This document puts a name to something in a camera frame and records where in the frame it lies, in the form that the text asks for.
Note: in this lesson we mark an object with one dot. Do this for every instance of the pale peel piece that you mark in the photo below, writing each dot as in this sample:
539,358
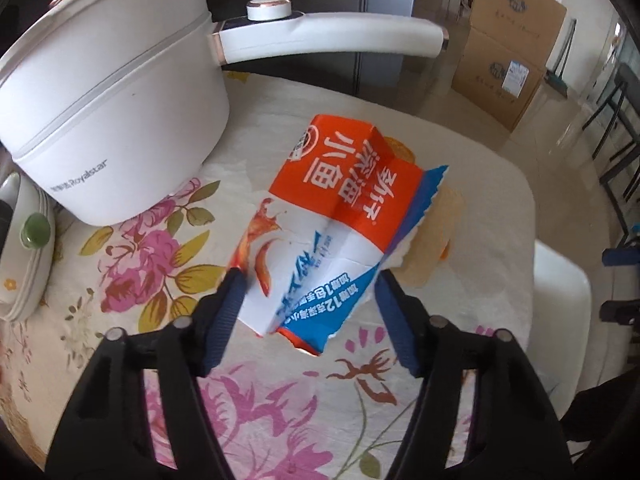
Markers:
435,230

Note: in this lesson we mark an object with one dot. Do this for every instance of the white electric pot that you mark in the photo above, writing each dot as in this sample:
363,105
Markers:
115,110

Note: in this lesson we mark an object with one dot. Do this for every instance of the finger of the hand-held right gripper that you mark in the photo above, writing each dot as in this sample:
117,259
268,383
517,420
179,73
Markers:
620,312
622,257

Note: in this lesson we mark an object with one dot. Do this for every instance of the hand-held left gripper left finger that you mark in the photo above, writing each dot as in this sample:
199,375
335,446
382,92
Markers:
222,320

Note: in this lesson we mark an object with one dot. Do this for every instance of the black chair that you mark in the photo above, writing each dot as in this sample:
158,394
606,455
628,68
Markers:
620,125

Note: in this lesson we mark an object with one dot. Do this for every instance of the floral tablecloth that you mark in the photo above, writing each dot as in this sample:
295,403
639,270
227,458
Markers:
475,185

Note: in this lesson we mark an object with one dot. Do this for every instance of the green mop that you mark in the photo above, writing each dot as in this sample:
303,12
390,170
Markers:
557,82

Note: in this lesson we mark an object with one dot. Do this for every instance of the person's dark clothing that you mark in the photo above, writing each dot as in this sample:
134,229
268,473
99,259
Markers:
605,420

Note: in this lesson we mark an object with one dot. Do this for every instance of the white lid with green knob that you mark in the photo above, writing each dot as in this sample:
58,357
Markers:
37,230

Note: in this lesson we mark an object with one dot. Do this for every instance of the labelled cardboard box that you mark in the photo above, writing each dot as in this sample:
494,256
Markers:
495,85

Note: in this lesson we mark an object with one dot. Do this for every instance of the orange white blue snack bag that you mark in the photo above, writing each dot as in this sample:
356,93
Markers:
340,220

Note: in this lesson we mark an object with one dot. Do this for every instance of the white casserole dish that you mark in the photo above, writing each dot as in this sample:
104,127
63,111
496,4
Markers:
35,295

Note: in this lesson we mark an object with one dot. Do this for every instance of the orange peel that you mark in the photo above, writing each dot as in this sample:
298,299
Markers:
397,149

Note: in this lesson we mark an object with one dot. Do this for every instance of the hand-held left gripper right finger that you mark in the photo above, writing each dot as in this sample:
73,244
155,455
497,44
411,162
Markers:
397,320

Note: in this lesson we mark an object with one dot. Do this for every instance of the plain cardboard box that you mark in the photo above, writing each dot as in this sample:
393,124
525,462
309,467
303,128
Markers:
520,5

